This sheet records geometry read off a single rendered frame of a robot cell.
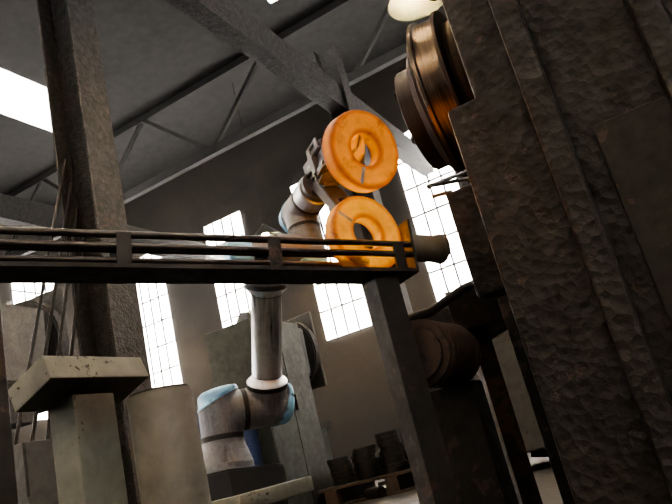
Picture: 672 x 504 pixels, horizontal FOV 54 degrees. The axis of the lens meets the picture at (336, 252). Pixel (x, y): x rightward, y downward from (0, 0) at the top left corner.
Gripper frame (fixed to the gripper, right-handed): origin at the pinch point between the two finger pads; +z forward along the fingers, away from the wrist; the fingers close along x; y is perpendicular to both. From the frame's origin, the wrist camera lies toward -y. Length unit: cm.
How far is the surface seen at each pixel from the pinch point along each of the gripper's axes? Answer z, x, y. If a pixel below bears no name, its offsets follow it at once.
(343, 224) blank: -5.6, -5.1, -14.1
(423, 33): -8, 34, 36
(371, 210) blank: -6.3, 2.2, -11.3
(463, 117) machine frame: 12.6, 15.0, -3.4
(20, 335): -557, -40, 166
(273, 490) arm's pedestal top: -79, -5, -52
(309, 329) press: -787, 359, 193
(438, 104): -9.6, 31.8, 16.5
